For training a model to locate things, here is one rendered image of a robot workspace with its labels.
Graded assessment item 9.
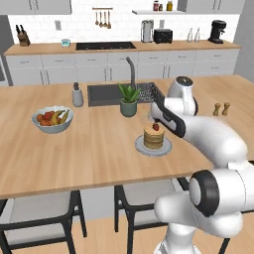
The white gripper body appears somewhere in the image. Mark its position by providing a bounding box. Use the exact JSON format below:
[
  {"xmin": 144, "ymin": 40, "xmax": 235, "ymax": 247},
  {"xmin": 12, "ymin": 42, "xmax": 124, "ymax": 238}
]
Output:
[{"xmin": 150, "ymin": 102, "xmax": 164, "ymax": 123}]

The brown pancake stack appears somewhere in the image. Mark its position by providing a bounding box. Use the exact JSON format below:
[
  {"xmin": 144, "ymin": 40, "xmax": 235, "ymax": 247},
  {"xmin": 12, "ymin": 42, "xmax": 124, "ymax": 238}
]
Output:
[{"xmin": 143, "ymin": 125, "xmax": 166, "ymax": 150}]

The green plant in grey pot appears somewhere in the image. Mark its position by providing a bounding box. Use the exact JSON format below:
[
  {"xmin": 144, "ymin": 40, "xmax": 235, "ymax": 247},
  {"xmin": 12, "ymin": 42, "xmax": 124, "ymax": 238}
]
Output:
[{"xmin": 117, "ymin": 82, "xmax": 142, "ymax": 118}]

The grey round plate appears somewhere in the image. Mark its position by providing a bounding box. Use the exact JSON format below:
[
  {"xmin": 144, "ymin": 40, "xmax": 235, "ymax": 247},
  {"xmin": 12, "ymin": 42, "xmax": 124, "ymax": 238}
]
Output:
[{"xmin": 134, "ymin": 134, "xmax": 174, "ymax": 158}]

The dark grey tap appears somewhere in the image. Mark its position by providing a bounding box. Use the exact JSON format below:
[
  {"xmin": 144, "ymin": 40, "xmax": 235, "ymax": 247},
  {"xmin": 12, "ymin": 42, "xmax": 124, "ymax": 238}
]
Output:
[{"xmin": 125, "ymin": 56, "xmax": 138, "ymax": 91}]

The dark grey sink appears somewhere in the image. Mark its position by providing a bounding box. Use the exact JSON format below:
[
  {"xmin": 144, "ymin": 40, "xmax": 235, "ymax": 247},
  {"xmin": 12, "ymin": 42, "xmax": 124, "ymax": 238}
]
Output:
[{"xmin": 86, "ymin": 81, "xmax": 166, "ymax": 108}]

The wooden shaker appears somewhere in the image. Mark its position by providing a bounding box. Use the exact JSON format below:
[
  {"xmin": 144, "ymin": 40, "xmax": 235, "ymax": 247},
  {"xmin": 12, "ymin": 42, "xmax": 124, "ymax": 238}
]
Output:
[
  {"xmin": 221, "ymin": 101, "xmax": 232, "ymax": 116},
  {"xmin": 212, "ymin": 102, "xmax": 222, "ymax": 117}
]

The black toaster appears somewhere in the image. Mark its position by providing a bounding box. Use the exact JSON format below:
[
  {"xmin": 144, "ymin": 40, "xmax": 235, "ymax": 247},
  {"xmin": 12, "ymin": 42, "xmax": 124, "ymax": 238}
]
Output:
[{"xmin": 153, "ymin": 28, "xmax": 174, "ymax": 45}]

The grey lower cupboard run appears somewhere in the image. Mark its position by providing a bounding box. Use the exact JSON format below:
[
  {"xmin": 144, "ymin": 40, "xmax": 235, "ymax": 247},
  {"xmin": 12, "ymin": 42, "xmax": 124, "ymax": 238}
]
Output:
[{"xmin": 4, "ymin": 49, "xmax": 241, "ymax": 87}]

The grey soap dispenser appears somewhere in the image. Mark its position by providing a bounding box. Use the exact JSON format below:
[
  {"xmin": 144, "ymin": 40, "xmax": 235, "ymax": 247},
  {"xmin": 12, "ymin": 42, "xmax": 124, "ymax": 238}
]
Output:
[{"xmin": 71, "ymin": 81, "xmax": 84, "ymax": 108}]

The silver kettle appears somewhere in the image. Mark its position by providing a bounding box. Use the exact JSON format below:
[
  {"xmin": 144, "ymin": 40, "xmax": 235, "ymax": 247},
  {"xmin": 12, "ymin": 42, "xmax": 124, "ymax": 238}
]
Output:
[{"xmin": 140, "ymin": 19, "xmax": 155, "ymax": 44}]

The black hob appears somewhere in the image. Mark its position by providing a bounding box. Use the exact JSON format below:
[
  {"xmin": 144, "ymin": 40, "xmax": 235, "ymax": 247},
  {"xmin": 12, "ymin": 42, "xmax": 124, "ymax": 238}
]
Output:
[{"xmin": 74, "ymin": 41, "xmax": 138, "ymax": 52}]

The black chair with grey seat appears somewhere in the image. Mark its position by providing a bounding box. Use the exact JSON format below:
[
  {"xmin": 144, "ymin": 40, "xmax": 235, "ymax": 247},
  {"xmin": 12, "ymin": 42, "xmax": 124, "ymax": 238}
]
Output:
[
  {"xmin": 113, "ymin": 178, "xmax": 191, "ymax": 254},
  {"xmin": 0, "ymin": 190, "xmax": 88, "ymax": 254}
]

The yellow banana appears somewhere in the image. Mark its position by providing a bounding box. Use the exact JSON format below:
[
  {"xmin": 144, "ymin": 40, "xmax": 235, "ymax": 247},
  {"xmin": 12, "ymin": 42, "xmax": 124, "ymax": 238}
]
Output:
[
  {"xmin": 59, "ymin": 109, "xmax": 70, "ymax": 124},
  {"xmin": 50, "ymin": 109, "xmax": 64, "ymax": 126}
]

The black coffee machine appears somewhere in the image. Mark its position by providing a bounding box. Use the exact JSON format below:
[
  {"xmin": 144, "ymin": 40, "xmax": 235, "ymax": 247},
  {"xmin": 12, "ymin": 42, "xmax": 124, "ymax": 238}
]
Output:
[{"xmin": 206, "ymin": 19, "xmax": 228, "ymax": 45}]

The pale blue fruit bowl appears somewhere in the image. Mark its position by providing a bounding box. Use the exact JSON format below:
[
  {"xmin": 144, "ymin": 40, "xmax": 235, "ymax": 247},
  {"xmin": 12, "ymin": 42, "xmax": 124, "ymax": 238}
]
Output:
[{"xmin": 31, "ymin": 105, "xmax": 74, "ymax": 135}]

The grey upper cupboard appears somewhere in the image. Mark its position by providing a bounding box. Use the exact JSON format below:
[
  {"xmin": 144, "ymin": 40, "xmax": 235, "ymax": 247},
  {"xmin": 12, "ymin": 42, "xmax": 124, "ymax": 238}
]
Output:
[
  {"xmin": 0, "ymin": 0, "xmax": 73, "ymax": 16},
  {"xmin": 177, "ymin": 0, "xmax": 246, "ymax": 15}
]

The wooden knife block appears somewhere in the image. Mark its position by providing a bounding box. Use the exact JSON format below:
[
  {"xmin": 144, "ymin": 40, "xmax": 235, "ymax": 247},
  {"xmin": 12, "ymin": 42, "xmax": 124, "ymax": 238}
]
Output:
[{"xmin": 15, "ymin": 24, "xmax": 32, "ymax": 48}]

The black wire dish rack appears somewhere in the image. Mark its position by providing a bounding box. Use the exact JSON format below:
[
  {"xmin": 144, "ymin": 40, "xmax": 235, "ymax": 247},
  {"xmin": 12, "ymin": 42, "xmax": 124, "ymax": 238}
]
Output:
[{"xmin": 137, "ymin": 81, "xmax": 166, "ymax": 104}]

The white wall shelf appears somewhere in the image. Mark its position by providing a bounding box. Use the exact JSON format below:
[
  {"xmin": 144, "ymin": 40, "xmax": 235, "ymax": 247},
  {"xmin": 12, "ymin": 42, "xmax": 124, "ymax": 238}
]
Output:
[{"xmin": 131, "ymin": 9, "xmax": 187, "ymax": 16}]

